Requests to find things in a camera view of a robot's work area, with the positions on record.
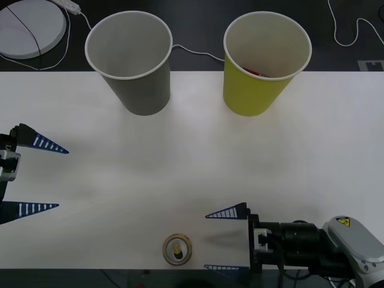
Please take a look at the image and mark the yellow-green waste bin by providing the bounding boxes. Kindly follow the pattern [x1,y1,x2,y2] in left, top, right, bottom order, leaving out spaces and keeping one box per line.
[223,11,313,118]

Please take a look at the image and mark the thin black cable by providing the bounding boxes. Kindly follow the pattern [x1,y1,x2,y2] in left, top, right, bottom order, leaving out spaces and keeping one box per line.
[6,5,42,71]

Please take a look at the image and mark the red drink can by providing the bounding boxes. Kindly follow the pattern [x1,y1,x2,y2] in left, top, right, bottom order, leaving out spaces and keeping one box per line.
[242,67,272,79]

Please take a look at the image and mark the white round disc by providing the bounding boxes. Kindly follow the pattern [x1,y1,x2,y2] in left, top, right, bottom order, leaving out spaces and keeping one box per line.
[0,0,68,60]

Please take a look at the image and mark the yellow drink can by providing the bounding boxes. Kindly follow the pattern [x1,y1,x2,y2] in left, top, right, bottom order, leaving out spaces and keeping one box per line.
[162,233,193,266]

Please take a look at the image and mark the white wavy cable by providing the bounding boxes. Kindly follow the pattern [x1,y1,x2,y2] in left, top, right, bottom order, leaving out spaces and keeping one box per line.
[327,0,384,47]

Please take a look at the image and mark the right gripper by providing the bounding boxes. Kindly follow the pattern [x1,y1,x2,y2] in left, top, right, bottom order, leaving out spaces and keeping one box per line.
[203,202,283,274]

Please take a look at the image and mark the grey waste bin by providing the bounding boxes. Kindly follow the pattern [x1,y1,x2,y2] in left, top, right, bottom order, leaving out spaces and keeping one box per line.
[84,10,174,116]

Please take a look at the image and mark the white power strip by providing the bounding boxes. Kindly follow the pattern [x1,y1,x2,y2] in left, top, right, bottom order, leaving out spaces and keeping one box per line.
[50,0,82,16]

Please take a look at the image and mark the white power strip cable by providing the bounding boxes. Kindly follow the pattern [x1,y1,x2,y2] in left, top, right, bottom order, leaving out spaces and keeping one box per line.
[78,11,226,63]

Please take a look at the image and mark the thin white cable loop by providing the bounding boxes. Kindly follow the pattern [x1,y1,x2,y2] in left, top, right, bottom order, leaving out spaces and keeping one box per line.
[0,5,71,71]

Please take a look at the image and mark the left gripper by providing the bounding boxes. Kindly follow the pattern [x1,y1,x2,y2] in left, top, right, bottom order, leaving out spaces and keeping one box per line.
[0,122,70,226]

